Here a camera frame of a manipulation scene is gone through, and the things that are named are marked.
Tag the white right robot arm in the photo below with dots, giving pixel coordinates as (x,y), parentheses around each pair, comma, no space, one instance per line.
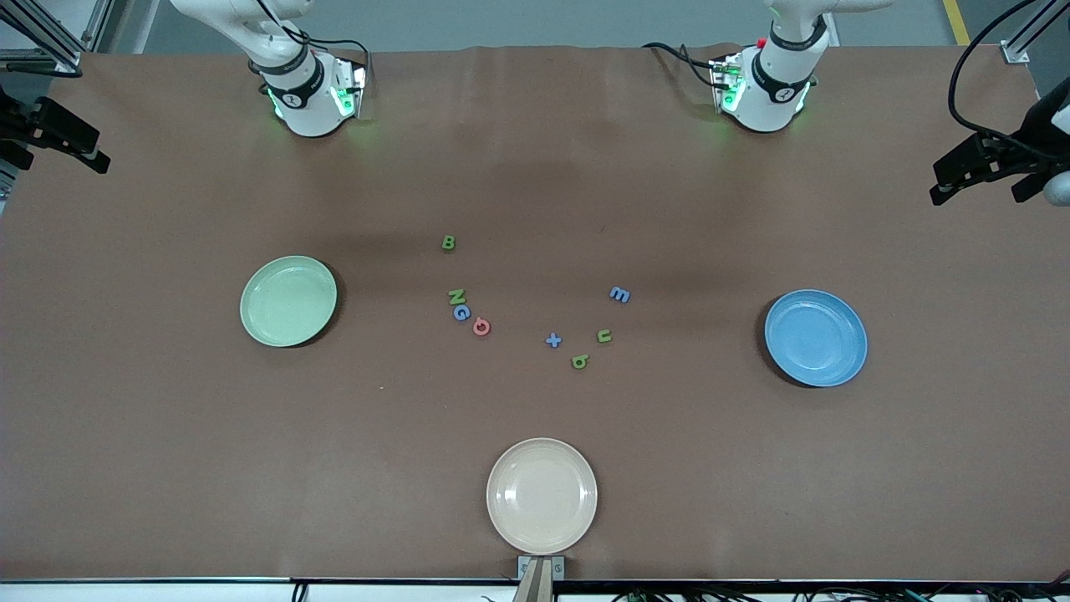
(305,109)

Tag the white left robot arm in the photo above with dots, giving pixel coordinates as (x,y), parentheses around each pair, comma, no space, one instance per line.
(769,100)

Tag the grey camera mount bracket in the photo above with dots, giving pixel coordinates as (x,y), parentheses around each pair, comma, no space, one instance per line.
(541,585)

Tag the aluminium frame profile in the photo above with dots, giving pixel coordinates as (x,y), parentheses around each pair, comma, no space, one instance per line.
(1016,52)
(65,63)

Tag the blue letter G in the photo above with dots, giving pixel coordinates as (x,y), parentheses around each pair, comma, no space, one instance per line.
(461,313)

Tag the blue letter m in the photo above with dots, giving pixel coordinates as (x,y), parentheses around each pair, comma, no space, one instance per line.
(619,294)

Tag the beige plate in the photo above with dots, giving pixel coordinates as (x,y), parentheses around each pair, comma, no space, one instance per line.
(542,496)

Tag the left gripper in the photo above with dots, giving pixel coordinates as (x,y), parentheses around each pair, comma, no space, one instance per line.
(1033,133)

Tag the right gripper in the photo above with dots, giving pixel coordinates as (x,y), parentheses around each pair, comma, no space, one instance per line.
(17,123)

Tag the brown table cover mat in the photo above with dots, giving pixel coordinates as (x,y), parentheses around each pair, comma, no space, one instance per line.
(167,460)

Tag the blue plate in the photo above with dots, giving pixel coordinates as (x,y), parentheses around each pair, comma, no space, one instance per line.
(816,338)

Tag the red letter Q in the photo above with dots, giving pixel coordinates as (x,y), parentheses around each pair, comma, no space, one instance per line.
(476,327)

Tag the light green plate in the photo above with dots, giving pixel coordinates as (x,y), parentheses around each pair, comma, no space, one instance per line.
(288,301)

